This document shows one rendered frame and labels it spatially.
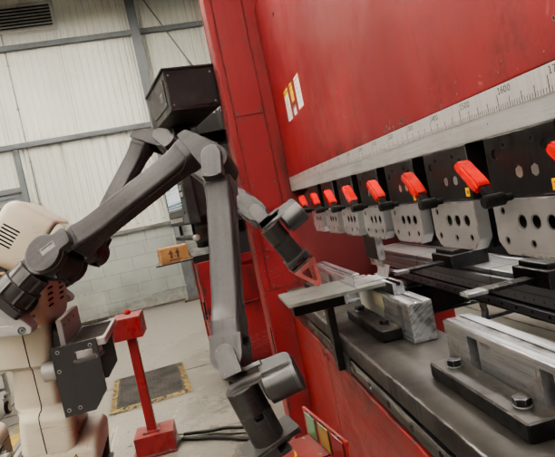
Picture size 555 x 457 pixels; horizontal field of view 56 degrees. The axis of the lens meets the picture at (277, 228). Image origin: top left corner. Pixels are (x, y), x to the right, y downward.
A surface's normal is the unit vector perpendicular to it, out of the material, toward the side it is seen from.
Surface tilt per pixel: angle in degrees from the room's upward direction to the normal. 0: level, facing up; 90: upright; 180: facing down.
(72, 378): 90
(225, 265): 64
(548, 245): 90
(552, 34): 90
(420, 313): 90
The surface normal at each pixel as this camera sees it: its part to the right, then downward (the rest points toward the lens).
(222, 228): -0.18, -0.36
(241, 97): 0.14, 0.02
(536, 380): -0.97, 0.21
